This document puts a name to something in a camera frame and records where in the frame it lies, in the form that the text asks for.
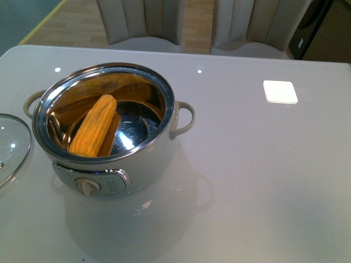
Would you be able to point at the yellow corn cob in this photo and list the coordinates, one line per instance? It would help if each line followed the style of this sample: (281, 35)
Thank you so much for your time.
(91, 134)

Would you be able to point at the glass pot lid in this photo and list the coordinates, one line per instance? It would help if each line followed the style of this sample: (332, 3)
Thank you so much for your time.
(16, 140)

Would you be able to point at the white electric cooking pot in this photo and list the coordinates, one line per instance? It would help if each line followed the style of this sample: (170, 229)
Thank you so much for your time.
(139, 144)

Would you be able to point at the beige left dining chair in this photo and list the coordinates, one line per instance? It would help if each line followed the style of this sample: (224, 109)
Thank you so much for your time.
(150, 26)

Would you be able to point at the beige dining chair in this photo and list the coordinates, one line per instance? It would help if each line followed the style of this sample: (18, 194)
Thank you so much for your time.
(150, 26)
(255, 28)

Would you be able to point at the beige right dining chair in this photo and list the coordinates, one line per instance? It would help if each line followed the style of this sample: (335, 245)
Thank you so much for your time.
(255, 28)

